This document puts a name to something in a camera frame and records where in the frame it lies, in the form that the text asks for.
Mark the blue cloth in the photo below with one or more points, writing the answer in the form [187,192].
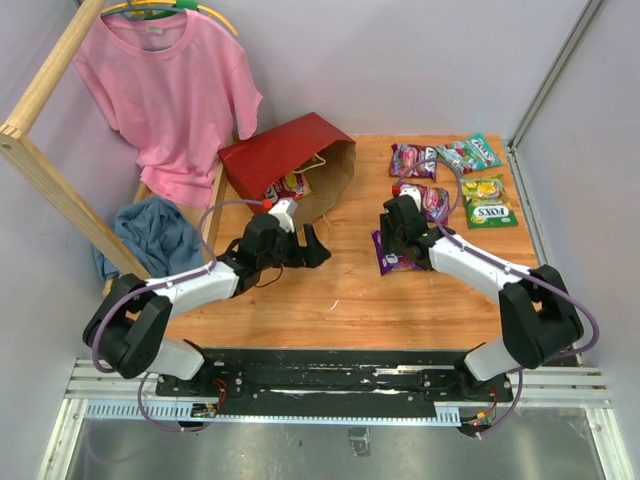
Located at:
[159,236]

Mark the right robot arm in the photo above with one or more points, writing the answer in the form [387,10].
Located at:
[537,317]

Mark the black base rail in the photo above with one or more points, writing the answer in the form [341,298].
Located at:
[335,387]

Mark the aluminium frame post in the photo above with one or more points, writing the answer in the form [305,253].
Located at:
[561,62]

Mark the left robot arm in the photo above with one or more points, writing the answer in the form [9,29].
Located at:
[127,333]

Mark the orange candy packet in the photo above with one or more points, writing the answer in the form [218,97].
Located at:
[293,185]

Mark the yellow green hanger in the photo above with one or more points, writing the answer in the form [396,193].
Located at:
[151,10]

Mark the wooden clothes rack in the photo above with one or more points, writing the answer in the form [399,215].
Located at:
[41,251]

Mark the red paper bag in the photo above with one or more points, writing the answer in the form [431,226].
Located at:
[310,145]

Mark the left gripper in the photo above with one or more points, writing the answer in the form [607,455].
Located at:
[311,255]

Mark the teal candy packet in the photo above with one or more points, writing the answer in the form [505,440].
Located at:
[470,155]

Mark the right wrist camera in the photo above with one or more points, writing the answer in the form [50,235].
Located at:
[411,191]

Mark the green candy packet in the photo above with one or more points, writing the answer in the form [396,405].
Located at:
[486,203]

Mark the purple candy packet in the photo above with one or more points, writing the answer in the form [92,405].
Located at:
[390,261]
[412,160]
[436,203]

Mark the pink t-shirt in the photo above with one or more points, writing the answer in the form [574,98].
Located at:
[177,89]

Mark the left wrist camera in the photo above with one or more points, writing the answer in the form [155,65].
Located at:
[283,210]

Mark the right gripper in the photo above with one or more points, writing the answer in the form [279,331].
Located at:
[389,244]

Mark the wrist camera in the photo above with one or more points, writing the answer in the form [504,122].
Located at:
[411,191]
[283,210]

